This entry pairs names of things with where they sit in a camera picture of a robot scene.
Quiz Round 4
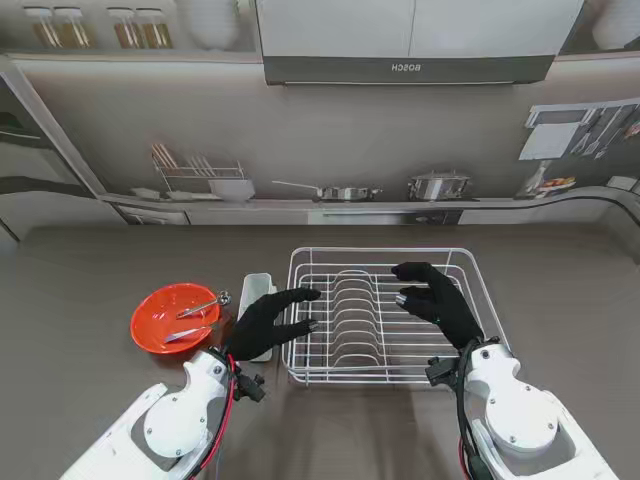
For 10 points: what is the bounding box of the white plastic utensil holder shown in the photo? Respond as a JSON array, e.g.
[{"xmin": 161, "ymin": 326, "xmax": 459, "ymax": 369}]
[{"xmin": 239, "ymin": 272, "xmax": 278, "ymax": 362}]

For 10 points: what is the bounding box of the white wire dish rack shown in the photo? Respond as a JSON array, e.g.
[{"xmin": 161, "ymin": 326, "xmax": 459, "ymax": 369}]
[{"xmin": 281, "ymin": 246, "xmax": 511, "ymax": 388}]

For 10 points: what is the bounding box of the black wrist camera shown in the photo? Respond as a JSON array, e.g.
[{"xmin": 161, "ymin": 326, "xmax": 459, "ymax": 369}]
[
  {"xmin": 234, "ymin": 372, "xmax": 267, "ymax": 403},
  {"xmin": 425, "ymin": 355, "xmax": 459, "ymax": 386}
]

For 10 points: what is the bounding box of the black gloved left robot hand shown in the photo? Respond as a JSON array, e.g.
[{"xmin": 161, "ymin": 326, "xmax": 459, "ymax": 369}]
[{"xmin": 228, "ymin": 287, "xmax": 322, "ymax": 362}]

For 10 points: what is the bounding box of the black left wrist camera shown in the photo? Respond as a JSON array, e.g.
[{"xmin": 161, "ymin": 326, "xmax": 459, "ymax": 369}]
[{"xmin": 234, "ymin": 372, "xmax": 267, "ymax": 403}]

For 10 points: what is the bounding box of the red left arm cable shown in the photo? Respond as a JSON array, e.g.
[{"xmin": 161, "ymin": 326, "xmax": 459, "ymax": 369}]
[{"xmin": 202, "ymin": 349, "xmax": 239, "ymax": 476}]

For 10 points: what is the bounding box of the steel fork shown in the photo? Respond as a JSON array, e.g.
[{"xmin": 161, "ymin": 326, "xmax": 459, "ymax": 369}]
[{"xmin": 164, "ymin": 319, "xmax": 221, "ymax": 344}]

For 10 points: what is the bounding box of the orange plastic bowl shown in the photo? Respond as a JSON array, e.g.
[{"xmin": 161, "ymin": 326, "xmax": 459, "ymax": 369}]
[{"xmin": 130, "ymin": 282, "xmax": 223, "ymax": 355}]

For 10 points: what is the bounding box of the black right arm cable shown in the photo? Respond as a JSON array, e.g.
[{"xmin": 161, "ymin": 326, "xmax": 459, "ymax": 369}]
[{"xmin": 452, "ymin": 339, "xmax": 481, "ymax": 480}]

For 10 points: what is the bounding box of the printed kitchen scene backdrop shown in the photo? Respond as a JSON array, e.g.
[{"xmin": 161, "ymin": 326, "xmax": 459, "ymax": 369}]
[{"xmin": 0, "ymin": 0, "xmax": 640, "ymax": 246}]

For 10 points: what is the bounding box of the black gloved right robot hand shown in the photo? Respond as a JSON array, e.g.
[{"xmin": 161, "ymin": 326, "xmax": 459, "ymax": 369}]
[{"xmin": 390, "ymin": 261, "xmax": 485, "ymax": 350}]

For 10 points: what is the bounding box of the steel measuring scoop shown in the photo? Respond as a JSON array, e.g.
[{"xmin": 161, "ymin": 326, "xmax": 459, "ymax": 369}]
[{"xmin": 175, "ymin": 289, "xmax": 232, "ymax": 320}]

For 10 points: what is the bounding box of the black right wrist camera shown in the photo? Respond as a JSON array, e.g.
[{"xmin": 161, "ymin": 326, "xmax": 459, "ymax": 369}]
[{"xmin": 425, "ymin": 355, "xmax": 459, "ymax": 386}]

